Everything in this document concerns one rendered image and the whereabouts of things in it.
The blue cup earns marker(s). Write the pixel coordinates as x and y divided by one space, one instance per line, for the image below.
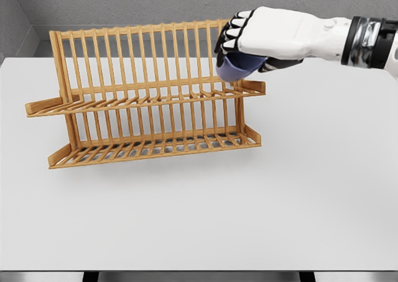
234 67

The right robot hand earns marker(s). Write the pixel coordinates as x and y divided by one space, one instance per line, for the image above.
270 30

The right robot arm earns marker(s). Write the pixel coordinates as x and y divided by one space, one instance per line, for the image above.
357 41

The wooden two-tier dish rack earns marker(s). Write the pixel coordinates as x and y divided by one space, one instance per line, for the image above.
149 108

